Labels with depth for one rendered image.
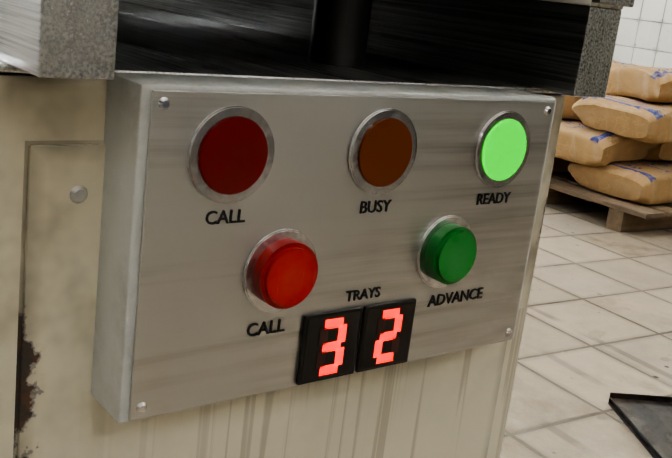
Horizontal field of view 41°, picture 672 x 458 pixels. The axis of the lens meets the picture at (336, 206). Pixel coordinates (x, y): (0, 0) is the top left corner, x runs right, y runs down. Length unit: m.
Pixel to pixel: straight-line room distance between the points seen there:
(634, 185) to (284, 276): 3.74
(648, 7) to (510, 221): 4.81
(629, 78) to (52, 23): 4.04
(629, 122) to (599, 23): 3.58
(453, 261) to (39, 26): 0.23
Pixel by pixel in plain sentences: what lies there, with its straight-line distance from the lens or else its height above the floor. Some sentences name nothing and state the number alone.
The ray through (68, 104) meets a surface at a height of 0.83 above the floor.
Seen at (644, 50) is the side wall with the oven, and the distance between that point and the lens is 5.26.
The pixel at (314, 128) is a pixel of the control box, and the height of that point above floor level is 0.82.
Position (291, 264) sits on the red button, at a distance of 0.38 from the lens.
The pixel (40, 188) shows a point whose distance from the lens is 0.36.
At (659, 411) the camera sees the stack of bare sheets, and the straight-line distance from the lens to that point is 2.26.
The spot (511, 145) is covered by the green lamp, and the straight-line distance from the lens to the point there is 0.46.
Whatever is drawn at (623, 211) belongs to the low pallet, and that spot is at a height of 0.09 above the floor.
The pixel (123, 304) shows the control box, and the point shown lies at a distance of 0.36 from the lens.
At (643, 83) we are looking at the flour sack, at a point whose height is 0.62.
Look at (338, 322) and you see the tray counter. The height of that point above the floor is 0.73.
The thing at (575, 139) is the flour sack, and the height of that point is 0.34.
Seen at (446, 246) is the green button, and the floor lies 0.77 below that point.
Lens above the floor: 0.88
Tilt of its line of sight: 14 degrees down
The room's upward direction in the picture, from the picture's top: 7 degrees clockwise
